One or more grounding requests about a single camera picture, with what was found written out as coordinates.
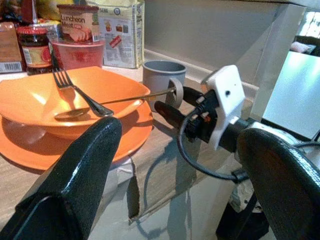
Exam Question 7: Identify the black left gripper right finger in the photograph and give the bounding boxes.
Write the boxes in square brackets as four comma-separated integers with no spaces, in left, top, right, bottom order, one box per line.
[236,128,320,240]

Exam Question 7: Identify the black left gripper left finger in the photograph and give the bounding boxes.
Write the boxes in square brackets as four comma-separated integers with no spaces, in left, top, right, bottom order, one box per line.
[0,116,123,240]

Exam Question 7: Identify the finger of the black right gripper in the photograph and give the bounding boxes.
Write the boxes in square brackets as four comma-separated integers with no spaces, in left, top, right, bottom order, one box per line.
[153,100,190,130]
[183,86,209,106]

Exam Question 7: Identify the long metal spoon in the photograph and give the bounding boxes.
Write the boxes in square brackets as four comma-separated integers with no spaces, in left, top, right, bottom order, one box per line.
[54,87,177,120]

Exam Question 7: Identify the grey mug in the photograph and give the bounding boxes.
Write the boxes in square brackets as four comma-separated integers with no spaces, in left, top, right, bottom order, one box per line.
[142,59,188,110]

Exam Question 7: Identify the orange plate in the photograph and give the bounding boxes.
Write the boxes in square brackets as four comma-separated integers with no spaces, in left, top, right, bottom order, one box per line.
[0,99,154,171]

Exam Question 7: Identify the beige table runner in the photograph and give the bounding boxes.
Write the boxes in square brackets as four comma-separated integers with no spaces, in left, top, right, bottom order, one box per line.
[126,117,208,226]

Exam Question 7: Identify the grey glossy panel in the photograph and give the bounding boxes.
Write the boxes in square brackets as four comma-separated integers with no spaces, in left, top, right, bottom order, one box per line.
[259,49,320,141]

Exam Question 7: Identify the white and yellow food box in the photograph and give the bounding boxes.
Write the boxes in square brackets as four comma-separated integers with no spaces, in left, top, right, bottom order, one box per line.
[96,2,146,70]

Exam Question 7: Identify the orange square bowl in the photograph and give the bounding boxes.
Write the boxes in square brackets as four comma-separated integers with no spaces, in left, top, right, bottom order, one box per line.
[0,66,151,137]

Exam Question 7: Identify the metal fork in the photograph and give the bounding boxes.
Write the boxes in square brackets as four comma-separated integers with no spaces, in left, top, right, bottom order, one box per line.
[50,46,115,118]

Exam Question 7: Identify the red plastic container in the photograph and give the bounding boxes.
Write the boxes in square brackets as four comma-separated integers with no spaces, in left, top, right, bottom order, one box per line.
[51,38,106,71]

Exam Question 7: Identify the dark basket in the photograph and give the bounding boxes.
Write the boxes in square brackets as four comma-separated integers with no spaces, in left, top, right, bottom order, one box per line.
[291,34,320,57]

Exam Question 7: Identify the jam jar with red lid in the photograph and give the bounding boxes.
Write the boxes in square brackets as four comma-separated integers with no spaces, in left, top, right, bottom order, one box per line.
[16,24,53,76]

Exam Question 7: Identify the luncheon meat can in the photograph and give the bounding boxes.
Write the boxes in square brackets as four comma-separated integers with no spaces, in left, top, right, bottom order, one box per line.
[56,4,101,43]

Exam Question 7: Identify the brown box with barcode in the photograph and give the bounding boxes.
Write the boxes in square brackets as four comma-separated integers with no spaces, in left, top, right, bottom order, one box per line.
[0,21,25,74]

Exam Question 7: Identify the yellow food package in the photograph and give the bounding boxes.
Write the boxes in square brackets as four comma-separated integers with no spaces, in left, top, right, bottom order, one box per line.
[37,0,63,21]

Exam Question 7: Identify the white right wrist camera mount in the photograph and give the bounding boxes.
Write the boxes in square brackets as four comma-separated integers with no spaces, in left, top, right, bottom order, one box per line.
[201,64,247,151]

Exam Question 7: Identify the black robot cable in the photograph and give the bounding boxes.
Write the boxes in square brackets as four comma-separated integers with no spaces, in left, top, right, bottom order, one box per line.
[176,112,250,186]

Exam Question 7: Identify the white furniture frame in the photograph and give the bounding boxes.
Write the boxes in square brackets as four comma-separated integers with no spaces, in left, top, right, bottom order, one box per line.
[234,0,308,121]

